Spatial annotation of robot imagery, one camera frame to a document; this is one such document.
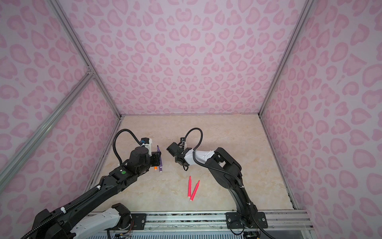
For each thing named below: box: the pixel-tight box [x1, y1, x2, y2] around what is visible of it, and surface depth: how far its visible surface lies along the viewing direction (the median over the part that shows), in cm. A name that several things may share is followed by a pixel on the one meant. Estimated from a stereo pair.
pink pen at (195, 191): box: [190, 180, 200, 202], surface depth 84 cm
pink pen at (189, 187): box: [188, 175, 192, 198], surface depth 85 cm
